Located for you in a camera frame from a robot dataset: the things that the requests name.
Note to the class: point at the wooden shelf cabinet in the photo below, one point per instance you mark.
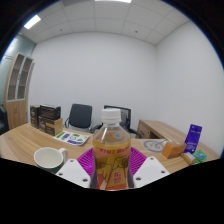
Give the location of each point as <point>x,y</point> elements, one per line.
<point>15,113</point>

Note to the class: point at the brown kraft box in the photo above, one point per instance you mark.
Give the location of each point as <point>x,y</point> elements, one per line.
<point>51,126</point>

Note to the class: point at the black box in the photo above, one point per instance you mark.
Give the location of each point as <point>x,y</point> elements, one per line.
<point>50,111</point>

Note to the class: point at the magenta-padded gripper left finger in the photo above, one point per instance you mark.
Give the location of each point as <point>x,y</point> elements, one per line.
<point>73,172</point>

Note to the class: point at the round-printed white paper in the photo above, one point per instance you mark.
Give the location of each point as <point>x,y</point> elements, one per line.
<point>151,145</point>

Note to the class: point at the small ceiling light panel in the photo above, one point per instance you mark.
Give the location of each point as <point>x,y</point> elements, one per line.
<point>32,21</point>

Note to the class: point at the green and white mug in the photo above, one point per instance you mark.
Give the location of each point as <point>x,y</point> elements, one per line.
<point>50,158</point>

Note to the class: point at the orange-brown cardboard box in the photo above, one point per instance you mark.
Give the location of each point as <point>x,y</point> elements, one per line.
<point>173,150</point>

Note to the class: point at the orange-labelled drink bottle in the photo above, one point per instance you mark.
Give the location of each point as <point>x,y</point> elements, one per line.
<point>111,156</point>

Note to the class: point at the grey mesh office chair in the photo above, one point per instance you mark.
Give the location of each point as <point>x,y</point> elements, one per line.
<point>125,115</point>

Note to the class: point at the green box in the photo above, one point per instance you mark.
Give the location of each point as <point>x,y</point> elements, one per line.
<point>200,155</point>

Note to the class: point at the dark brown upright box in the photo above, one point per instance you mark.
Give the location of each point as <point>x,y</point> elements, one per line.
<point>34,116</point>

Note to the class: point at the purple upright box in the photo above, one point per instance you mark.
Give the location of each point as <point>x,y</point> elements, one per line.
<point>193,138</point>

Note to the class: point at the black office chair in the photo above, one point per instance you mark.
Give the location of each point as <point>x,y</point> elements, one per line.
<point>80,115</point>

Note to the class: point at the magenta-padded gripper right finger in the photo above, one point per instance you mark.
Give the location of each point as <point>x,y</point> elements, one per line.
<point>150,171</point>

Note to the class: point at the small tan box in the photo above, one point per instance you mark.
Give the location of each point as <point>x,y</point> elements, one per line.
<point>188,158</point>

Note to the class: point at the black leather sofa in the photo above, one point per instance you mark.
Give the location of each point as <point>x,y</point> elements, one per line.
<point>2,121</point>

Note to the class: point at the wooden side desk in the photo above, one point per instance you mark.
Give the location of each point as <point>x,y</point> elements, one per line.
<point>156,128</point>

